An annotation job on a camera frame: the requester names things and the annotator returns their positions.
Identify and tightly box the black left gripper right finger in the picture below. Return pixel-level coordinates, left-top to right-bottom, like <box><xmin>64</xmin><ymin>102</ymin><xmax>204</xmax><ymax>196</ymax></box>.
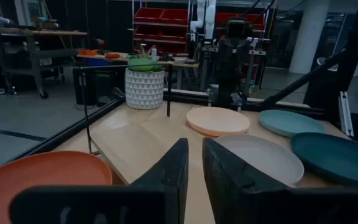
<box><xmin>203</xmin><ymin>138</ymin><xmax>358</xmax><ymax>224</ymax></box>

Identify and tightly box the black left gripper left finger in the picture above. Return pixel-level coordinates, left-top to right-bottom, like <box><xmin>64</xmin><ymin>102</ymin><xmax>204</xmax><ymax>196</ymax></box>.
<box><xmin>9</xmin><ymin>138</ymin><xmax>189</xmax><ymax>224</ymax></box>

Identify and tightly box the light teal plate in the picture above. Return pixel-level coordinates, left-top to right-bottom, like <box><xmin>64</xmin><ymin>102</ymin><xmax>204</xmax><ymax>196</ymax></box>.
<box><xmin>258</xmin><ymin>109</ymin><xmax>326</xmax><ymax>138</ymax></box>

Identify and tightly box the orange plate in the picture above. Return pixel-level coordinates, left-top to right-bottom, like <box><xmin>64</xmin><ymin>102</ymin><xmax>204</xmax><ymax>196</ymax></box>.
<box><xmin>0</xmin><ymin>151</ymin><xmax>113</xmax><ymax>224</ymax></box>

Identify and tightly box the white plate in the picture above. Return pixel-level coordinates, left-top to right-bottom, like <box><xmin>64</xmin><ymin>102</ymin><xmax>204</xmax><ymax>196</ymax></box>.
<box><xmin>214</xmin><ymin>134</ymin><xmax>305</xmax><ymax>187</ymax></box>

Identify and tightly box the peach plate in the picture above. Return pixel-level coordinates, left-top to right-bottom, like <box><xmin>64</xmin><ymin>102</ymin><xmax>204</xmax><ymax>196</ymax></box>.
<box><xmin>186</xmin><ymin>106</ymin><xmax>250</xmax><ymax>138</ymax></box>

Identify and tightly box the dark teal plate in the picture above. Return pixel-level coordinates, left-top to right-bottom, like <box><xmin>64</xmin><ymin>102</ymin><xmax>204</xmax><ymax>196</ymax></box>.
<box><xmin>290</xmin><ymin>132</ymin><xmax>358</xmax><ymax>187</ymax></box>

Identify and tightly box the white patterned planter pot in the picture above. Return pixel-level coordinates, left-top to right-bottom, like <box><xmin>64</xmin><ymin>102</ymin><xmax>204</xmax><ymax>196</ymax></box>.
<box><xmin>124</xmin><ymin>67</ymin><xmax>165</xmax><ymax>110</ymax></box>

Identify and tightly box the black cabinet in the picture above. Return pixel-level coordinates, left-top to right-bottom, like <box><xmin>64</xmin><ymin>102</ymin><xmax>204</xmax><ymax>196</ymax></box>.
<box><xmin>72</xmin><ymin>65</ymin><xmax>127</xmax><ymax>106</ymax></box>

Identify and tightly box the black diagonal strut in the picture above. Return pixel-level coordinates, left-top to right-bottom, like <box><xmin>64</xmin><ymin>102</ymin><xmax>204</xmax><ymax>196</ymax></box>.
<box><xmin>259</xmin><ymin>49</ymin><xmax>347</xmax><ymax>110</ymax></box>

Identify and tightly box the green succulent plant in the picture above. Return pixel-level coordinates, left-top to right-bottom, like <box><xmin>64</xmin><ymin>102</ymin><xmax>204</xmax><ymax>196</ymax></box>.
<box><xmin>127</xmin><ymin>43</ymin><xmax>163</xmax><ymax>73</ymax></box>

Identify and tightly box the wooden background table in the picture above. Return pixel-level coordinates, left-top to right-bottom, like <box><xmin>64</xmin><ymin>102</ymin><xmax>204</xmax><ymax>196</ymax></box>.
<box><xmin>76</xmin><ymin>51</ymin><xmax>200</xmax><ymax>91</ymax></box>

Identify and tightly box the white round pillar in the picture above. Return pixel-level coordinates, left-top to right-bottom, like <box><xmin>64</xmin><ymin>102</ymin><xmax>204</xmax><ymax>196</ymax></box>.
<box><xmin>288</xmin><ymin>0</ymin><xmax>343</xmax><ymax>75</ymax></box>

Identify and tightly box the rack with red bins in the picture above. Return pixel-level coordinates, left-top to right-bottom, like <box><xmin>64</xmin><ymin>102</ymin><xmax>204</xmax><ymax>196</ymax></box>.
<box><xmin>132</xmin><ymin>0</ymin><xmax>267</xmax><ymax>55</ymax></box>

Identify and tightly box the wheeled metal workbench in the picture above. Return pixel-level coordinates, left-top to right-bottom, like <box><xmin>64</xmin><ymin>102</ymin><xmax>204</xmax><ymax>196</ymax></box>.
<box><xmin>0</xmin><ymin>26</ymin><xmax>88</xmax><ymax>100</ymax></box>

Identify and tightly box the black table edge frame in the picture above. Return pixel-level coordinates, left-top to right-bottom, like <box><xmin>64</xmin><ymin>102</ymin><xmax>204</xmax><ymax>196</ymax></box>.
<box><xmin>7</xmin><ymin>88</ymin><xmax>358</xmax><ymax>162</ymax></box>

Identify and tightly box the aluminium bracket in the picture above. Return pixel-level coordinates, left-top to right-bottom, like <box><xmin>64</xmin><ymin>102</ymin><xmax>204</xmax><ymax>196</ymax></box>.
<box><xmin>339</xmin><ymin>91</ymin><xmax>354</xmax><ymax>137</ymax></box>

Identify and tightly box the black upright rig post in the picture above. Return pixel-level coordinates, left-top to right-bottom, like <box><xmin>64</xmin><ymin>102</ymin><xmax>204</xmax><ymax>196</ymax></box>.
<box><xmin>303</xmin><ymin>0</ymin><xmax>358</xmax><ymax>122</ymax></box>

